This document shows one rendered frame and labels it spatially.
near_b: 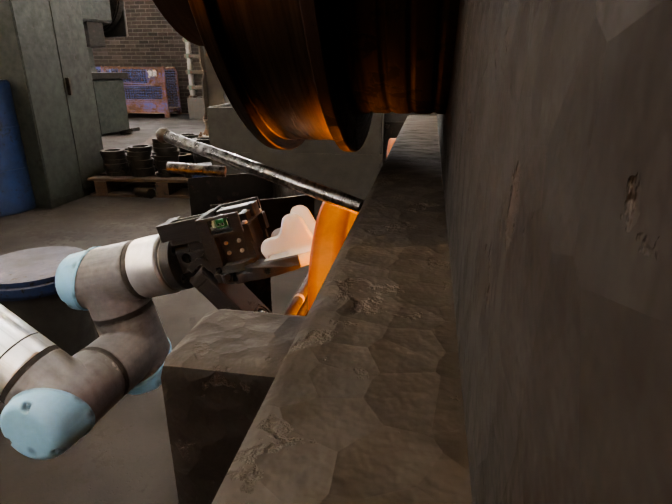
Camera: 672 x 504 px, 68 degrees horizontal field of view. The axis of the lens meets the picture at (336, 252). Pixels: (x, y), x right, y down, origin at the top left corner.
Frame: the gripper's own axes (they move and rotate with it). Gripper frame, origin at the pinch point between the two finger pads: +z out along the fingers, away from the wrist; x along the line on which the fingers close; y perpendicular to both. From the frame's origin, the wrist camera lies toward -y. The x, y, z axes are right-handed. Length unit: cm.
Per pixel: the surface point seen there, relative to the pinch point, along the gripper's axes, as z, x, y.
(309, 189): 4.2, -18.2, 10.4
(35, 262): -105, 63, -7
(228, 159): -2.5, -15.0, 13.5
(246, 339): 0.3, -27.0, 3.8
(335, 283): 8.7, -33.7, 9.0
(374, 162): -27, 234, -27
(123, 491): -75, 29, -59
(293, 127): 2.5, -12.1, 14.5
